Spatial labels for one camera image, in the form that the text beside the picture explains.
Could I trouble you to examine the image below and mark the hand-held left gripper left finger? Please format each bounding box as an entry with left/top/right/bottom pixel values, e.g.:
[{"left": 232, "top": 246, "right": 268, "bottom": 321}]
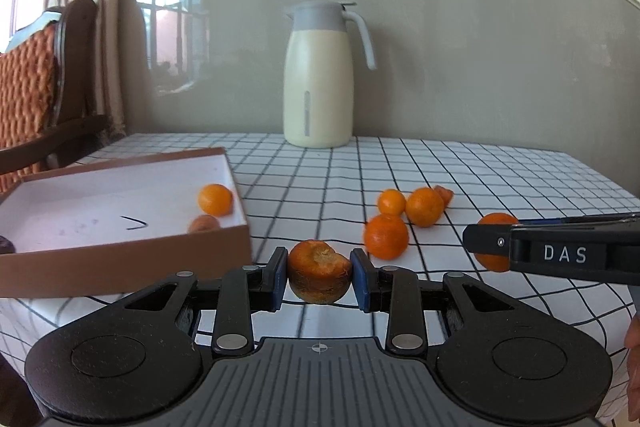
[{"left": 120, "top": 247, "right": 290, "bottom": 355}]

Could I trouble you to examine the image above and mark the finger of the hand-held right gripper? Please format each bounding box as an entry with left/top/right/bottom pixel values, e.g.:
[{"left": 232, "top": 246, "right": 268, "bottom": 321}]
[
  {"left": 515, "top": 213, "right": 640, "bottom": 229},
  {"left": 461, "top": 223, "right": 513, "bottom": 262}
]

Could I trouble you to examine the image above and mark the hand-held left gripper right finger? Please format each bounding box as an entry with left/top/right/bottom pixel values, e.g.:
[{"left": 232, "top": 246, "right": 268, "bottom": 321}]
[{"left": 350, "top": 248, "right": 518, "bottom": 355}]

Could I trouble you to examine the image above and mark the damaged peeled mandarin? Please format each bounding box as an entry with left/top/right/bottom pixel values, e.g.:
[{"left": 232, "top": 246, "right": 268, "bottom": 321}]
[{"left": 287, "top": 239, "right": 353, "bottom": 305}]

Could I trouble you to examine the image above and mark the large orange mandarin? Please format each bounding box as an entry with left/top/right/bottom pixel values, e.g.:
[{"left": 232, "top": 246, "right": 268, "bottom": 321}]
[{"left": 363, "top": 213, "right": 410, "bottom": 259}]

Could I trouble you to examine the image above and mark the small orange mandarin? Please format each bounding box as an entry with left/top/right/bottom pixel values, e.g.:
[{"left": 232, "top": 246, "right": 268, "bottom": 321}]
[{"left": 376, "top": 188, "right": 407, "bottom": 216}]

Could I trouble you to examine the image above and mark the brown cardboard box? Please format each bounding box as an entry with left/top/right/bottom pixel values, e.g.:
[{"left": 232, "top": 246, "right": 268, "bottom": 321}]
[{"left": 0, "top": 147, "right": 253, "bottom": 299}]

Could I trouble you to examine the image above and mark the person's right forearm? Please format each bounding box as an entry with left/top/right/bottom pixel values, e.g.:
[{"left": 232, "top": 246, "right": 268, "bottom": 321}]
[{"left": 624, "top": 284, "right": 640, "bottom": 413}]

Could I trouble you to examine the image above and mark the cream thermos jug grey lid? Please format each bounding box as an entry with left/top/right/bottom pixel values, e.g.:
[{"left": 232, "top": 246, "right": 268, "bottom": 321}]
[{"left": 282, "top": 0, "right": 378, "bottom": 149}]

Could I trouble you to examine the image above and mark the dark wooden armchair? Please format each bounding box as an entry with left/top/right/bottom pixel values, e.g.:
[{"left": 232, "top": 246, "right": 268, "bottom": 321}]
[{"left": 0, "top": 0, "right": 111, "bottom": 188}]

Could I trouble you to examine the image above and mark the orange woven chair cushion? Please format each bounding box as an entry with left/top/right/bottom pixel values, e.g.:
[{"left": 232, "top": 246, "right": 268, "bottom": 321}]
[{"left": 0, "top": 24, "right": 58, "bottom": 193}]

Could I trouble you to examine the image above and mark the beige patterned curtain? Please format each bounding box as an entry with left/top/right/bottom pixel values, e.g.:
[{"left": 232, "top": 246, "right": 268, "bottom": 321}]
[{"left": 42, "top": 0, "right": 133, "bottom": 143}]

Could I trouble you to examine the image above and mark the light blue cloth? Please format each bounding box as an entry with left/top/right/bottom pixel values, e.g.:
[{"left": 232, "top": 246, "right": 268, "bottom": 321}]
[{"left": 2, "top": 20, "right": 66, "bottom": 55}]

